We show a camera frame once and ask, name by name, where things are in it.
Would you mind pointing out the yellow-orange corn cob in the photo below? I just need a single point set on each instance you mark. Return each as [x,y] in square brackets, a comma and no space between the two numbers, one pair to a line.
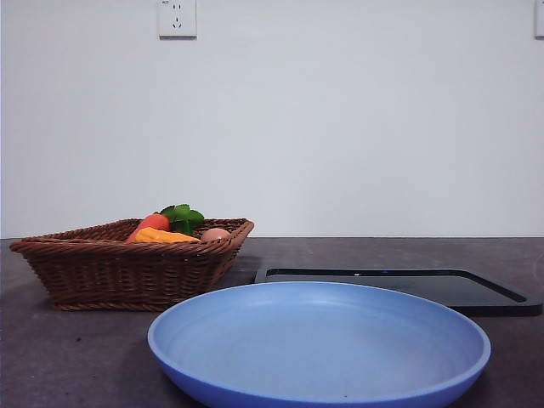
[163,236]

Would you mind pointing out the blue round plate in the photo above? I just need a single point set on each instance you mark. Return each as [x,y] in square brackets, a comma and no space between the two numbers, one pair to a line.
[319,348]

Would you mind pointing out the brown wicker basket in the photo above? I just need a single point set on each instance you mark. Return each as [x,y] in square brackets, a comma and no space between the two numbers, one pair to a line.
[127,272]

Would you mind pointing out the brown egg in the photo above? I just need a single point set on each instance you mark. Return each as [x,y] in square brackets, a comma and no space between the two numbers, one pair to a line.
[215,234]

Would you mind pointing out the orange carrot with green leaves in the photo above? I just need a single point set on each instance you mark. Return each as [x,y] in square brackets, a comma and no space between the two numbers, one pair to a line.
[154,222]

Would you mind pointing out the black rectangular tray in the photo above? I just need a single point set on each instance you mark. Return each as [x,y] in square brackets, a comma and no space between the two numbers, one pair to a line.
[476,293]

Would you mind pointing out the white wall power socket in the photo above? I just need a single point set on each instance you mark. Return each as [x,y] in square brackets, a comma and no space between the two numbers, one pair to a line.
[177,19]

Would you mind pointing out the white wall switch plate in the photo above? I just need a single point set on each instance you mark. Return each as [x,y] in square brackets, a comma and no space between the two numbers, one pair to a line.
[540,19]

